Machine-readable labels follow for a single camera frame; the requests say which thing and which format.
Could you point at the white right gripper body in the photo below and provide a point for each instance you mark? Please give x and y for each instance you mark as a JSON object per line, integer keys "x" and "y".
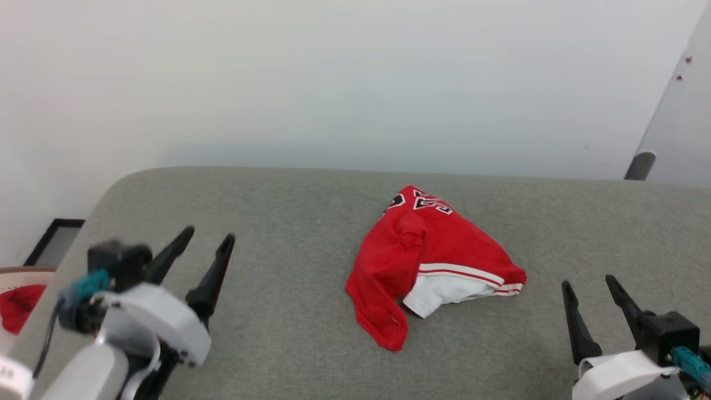
{"x": 622, "y": 378}

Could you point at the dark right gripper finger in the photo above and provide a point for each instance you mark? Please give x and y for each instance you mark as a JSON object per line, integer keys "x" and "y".
{"x": 577, "y": 328}
{"x": 625, "y": 303}

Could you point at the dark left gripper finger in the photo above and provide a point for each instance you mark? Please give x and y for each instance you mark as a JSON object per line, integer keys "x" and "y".
{"x": 211, "y": 283}
{"x": 169, "y": 255}

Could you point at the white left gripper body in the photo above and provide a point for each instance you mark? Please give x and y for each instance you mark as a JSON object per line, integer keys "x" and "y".
{"x": 161, "y": 322}

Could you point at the red and white basketball jersey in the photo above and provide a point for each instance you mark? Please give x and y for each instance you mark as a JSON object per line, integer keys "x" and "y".
{"x": 444, "y": 244}

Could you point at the red garment in basket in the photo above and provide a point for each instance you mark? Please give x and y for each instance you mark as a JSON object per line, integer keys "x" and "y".
{"x": 19, "y": 305}

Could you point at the grey fabric sofa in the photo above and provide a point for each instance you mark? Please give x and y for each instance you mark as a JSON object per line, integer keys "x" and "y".
{"x": 278, "y": 233}

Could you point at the black framed panel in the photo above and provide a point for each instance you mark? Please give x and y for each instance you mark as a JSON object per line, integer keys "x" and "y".
{"x": 55, "y": 244}

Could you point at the beige laundry basket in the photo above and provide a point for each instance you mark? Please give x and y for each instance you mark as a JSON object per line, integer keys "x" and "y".
{"x": 16, "y": 279}

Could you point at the white label tag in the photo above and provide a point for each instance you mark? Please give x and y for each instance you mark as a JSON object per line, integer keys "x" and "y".
{"x": 14, "y": 378}

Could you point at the light grey board with screws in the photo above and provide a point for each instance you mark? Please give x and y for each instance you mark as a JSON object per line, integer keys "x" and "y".
{"x": 683, "y": 122}

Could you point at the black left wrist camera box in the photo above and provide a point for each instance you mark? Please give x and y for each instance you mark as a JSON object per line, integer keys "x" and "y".
{"x": 119, "y": 261}

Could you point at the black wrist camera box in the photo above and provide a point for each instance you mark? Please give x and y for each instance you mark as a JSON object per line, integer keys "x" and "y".
{"x": 672, "y": 330}
{"x": 119, "y": 261}

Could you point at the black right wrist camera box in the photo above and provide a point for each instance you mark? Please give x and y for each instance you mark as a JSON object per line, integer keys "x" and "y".
{"x": 672, "y": 330}

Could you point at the teal right camera connector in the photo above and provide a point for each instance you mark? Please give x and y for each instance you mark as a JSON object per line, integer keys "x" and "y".
{"x": 691, "y": 366}

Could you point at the teal camera connector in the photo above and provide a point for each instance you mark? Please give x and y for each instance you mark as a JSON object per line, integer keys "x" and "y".
{"x": 86, "y": 286}
{"x": 691, "y": 366}

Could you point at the teal left camera connector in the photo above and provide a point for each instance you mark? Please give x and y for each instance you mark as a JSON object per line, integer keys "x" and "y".
{"x": 86, "y": 286}

